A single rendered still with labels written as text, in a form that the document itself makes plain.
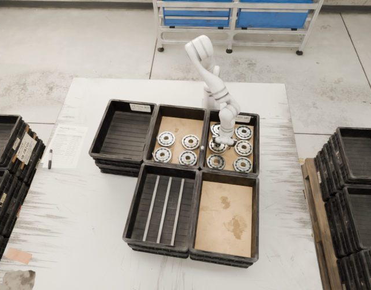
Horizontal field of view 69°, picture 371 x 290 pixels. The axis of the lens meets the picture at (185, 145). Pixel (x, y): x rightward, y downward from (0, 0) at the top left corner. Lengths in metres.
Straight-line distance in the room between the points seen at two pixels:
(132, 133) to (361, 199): 1.60
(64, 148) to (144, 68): 1.69
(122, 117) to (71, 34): 2.44
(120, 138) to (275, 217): 0.98
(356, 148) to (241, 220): 1.17
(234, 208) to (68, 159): 1.05
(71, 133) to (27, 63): 2.02
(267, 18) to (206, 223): 2.43
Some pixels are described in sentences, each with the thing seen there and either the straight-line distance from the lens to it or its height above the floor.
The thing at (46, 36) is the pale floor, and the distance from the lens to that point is 4.14.
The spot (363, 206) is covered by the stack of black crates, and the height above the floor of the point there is 0.38.
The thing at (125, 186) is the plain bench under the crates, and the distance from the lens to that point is 1.62.
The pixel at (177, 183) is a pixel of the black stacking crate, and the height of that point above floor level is 0.83.
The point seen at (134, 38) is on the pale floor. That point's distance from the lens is 3.72.
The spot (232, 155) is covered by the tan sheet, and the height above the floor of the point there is 0.83.
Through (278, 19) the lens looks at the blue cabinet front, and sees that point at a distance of 3.30.
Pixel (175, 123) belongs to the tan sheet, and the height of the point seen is 0.83.
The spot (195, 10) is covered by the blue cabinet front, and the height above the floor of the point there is 0.51.
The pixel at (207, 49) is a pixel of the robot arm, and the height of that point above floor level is 1.42.
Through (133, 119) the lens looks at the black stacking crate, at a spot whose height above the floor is 0.83.
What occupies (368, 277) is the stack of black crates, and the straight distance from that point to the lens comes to 1.94.
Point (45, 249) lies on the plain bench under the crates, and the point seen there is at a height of 0.70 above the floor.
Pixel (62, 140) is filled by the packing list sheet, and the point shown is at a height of 0.70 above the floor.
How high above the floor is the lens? 2.15
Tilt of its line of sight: 58 degrees down
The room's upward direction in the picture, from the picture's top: 2 degrees counter-clockwise
